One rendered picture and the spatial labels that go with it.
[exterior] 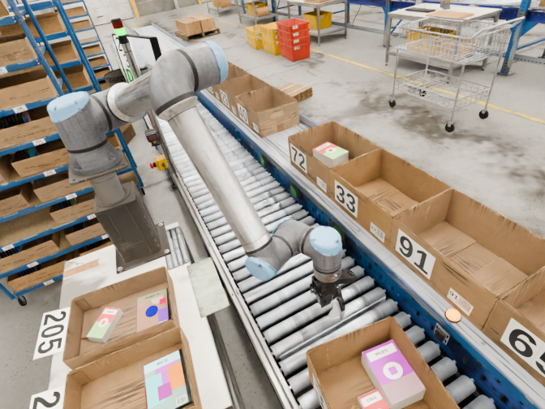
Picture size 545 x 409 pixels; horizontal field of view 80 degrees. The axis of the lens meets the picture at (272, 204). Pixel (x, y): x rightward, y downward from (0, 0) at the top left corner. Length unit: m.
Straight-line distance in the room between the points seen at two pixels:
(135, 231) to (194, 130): 0.84
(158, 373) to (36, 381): 1.44
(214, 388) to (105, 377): 0.40
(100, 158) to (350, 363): 1.18
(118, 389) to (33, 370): 1.39
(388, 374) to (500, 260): 0.58
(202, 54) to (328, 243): 0.61
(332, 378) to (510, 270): 0.70
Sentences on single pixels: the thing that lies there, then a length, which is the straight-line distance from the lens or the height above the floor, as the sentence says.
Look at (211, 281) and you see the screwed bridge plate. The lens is 1.48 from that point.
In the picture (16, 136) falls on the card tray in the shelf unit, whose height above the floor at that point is 1.18.
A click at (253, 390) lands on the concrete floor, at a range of 2.03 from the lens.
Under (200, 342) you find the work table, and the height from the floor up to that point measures 0.75.
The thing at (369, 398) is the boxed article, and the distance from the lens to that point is 1.14.
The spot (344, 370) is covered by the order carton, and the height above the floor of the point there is 0.76.
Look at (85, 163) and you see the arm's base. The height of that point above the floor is 1.29.
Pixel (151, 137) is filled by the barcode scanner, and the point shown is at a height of 1.07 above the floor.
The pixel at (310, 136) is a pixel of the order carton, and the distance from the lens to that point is 1.84.
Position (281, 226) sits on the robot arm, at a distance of 1.03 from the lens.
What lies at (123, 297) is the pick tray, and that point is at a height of 0.76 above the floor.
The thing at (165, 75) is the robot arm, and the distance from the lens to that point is 0.89.
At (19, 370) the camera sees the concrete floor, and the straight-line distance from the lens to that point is 2.78.
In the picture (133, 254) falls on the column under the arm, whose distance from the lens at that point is 1.70.
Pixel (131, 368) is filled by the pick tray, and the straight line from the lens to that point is 1.38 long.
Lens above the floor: 1.85
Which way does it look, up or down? 38 degrees down
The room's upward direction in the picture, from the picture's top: 10 degrees counter-clockwise
